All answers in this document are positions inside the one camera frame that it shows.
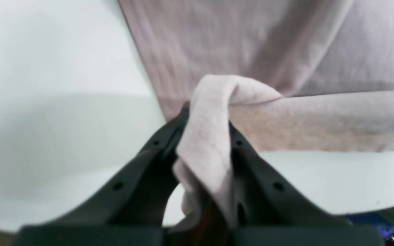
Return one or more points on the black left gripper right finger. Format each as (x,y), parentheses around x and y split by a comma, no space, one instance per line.
(271,212)

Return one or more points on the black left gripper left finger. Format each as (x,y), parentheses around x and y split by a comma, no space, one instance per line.
(128,210)

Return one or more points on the mauve t-shirt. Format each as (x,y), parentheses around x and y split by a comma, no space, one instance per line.
(298,78)

